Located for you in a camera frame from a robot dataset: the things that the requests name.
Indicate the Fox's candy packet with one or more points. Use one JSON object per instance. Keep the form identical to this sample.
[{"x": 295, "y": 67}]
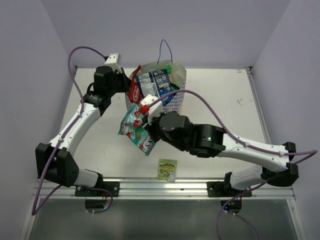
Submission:
[{"x": 132, "y": 127}]

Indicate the blue snack packet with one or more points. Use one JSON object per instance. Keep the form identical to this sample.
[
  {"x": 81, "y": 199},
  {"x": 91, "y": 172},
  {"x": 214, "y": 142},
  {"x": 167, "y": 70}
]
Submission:
[{"x": 156, "y": 83}]

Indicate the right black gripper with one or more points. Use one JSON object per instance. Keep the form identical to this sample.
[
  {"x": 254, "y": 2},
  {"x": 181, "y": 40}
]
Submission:
[{"x": 150, "y": 128}]

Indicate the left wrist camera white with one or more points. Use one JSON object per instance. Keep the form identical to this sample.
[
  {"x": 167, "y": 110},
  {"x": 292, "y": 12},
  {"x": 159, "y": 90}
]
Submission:
[{"x": 113, "y": 61}]

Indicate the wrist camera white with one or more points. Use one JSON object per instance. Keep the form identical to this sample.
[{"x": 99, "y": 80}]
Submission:
[
  {"x": 151, "y": 107},
  {"x": 113, "y": 61}
]

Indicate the checkered paper bag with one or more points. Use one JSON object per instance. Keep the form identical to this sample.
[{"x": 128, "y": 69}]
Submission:
[{"x": 178, "y": 74}]

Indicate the green Chuba cassava chips bag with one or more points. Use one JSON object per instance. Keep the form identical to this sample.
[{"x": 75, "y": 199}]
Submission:
[{"x": 169, "y": 69}]

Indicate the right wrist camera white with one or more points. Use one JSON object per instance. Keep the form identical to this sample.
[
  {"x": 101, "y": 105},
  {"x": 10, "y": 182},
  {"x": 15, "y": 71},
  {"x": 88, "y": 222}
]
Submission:
[{"x": 151, "y": 107}]

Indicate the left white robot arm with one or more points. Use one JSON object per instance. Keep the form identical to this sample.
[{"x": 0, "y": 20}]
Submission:
[{"x": 55, "y": 160}]

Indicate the green Real chips bag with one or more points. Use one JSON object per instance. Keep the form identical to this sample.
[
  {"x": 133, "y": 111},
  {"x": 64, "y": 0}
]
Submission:
[{"x": 174, "y": 87}]

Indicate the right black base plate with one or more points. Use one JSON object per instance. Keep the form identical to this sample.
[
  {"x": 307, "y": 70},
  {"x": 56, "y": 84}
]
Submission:
[{"x": 220, "y": 189}]

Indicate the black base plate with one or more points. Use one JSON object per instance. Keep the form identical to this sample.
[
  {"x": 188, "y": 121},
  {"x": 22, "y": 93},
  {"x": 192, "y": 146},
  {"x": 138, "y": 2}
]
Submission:
[
  {"x": 103, "y": 189},
  {"x": 220, "y": 189}
]

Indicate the red Chuba chips bag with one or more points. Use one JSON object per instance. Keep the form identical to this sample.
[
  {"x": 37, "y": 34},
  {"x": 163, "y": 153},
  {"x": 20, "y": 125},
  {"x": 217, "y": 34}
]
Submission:
[{"x": 135, "y": 94}]

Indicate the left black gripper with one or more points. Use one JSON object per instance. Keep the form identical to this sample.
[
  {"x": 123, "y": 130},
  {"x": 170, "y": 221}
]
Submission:
[{"x": 124, "y": 79}]

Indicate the aluminium mounting rail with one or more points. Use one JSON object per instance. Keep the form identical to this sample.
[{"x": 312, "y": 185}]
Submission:
[{"x": 187, "y": 189}]

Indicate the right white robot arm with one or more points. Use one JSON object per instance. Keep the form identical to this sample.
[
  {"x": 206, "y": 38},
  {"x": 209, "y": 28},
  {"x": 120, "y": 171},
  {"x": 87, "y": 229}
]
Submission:
[{"x": 272, "y": 165}]

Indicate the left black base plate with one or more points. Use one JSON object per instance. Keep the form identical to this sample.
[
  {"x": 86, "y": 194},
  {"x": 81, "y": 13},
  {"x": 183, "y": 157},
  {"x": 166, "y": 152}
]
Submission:
[{"x": 103, "y": 189}]

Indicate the small yellow-green candy packet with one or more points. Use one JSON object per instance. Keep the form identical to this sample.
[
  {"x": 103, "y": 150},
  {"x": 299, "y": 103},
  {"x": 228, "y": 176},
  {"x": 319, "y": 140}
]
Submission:
[{"x": 167, "y": 169}]

